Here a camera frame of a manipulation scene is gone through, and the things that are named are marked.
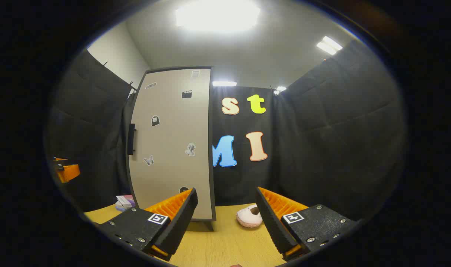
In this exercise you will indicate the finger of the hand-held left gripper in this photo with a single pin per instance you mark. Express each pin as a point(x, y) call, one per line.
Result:
point(71, 172)
point(61, 160)

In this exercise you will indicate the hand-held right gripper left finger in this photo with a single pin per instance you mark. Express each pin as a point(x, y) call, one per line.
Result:
point(181, 226)

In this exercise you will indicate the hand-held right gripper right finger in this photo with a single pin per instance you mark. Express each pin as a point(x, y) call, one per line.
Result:
point(271, 222)

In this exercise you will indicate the dark grey cabinet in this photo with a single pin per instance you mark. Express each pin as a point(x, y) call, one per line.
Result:
point(212, 148)

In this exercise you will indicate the grey cabinet door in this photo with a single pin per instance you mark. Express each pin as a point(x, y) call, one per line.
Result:
point(169, 126)

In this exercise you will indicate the pink plush toy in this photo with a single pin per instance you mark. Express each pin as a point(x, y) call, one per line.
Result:
point(247, 219)

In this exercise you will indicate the pink book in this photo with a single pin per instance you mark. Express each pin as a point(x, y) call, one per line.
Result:
point(131, 198)

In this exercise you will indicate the white book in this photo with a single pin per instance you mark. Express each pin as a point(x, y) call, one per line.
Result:
point(123, 201)

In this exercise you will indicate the black backdrop cloth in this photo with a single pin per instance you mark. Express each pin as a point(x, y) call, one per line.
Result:
point(329, 141)

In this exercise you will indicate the large ceiling light panel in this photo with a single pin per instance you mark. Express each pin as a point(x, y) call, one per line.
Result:
point(218, 15)

